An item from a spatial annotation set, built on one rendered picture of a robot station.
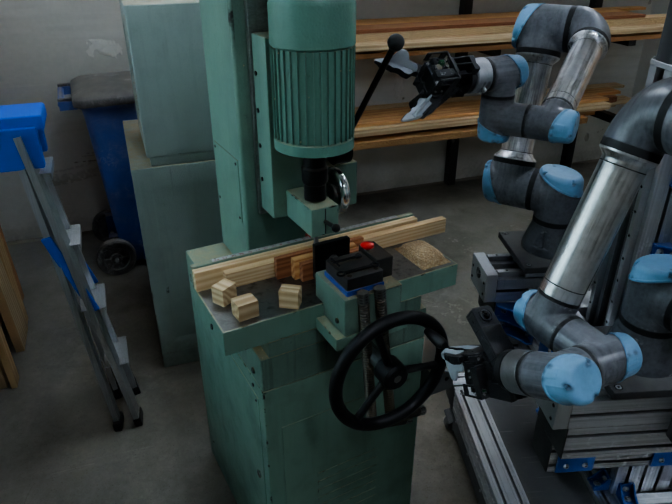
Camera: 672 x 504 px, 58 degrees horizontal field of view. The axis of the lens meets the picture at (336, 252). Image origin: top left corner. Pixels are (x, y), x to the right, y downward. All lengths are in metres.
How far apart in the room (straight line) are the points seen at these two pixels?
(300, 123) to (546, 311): 0.60
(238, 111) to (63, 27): 2.23
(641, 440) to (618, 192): 0.65
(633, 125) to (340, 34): 0.55
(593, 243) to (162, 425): 1.76
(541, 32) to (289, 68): 0.76
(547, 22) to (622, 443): 1.04
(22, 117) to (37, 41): 1.72
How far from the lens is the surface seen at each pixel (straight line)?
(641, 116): 1.05
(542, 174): 1.72
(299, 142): 1.27
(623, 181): 1.07
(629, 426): 1.49
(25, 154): 1.93
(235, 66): 1.44
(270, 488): 1.61
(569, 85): 1.52
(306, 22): 1.21
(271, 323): 1.29
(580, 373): 0.97
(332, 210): 1.37
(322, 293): 1.32
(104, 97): 3.03
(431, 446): 2.28
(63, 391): 2.69
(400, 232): 1.56
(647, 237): 1.54
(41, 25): 3.61
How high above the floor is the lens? 1.63
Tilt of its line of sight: 28 degrees down
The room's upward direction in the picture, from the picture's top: straight up
